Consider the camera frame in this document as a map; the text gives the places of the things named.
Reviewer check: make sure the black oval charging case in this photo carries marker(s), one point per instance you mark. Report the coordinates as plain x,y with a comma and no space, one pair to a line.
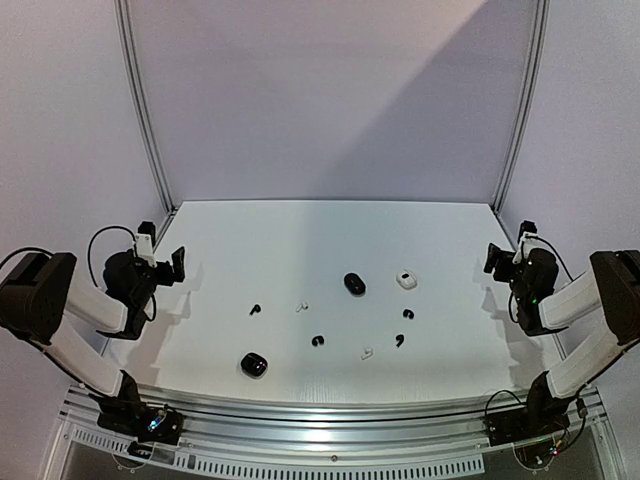
354,284

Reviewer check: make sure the right aluminium frame post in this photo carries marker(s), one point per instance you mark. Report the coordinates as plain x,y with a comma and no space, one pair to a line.
525,101

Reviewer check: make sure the left aluminium frame post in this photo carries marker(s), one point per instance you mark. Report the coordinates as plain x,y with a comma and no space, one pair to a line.
143,115

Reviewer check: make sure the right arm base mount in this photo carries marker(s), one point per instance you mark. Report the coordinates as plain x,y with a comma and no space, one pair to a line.
515,425

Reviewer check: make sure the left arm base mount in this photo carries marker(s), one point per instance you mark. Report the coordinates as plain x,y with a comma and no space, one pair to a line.
146,423

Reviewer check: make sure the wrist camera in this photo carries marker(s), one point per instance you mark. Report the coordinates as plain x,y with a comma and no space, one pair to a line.
145,239
526,235

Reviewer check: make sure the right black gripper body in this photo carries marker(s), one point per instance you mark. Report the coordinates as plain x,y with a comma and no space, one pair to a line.
501,265

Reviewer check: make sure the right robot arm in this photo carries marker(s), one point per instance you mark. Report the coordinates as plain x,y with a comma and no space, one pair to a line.
609,287

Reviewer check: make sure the white earbud charging case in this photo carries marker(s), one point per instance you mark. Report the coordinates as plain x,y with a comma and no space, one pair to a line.
406,280

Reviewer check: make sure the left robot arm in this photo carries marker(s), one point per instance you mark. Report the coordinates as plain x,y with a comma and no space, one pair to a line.
42,289

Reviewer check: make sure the white earbud front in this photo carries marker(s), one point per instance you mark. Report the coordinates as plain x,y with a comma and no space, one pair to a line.
367,353

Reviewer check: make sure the aluminium front rail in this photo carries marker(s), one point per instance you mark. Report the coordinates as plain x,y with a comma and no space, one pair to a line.
306,427

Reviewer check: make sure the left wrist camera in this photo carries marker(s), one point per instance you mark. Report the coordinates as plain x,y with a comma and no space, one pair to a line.
145,239

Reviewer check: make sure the aluminium frame post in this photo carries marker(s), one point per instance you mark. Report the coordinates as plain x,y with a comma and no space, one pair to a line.
525,101
143,115

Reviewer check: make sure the glossy black charging case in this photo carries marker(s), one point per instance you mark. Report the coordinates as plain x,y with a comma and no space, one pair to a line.
254,365

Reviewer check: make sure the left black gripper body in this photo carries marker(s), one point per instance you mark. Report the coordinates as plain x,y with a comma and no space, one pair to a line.
167,277

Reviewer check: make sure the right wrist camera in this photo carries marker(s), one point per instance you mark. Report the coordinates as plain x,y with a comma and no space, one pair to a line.
526,235

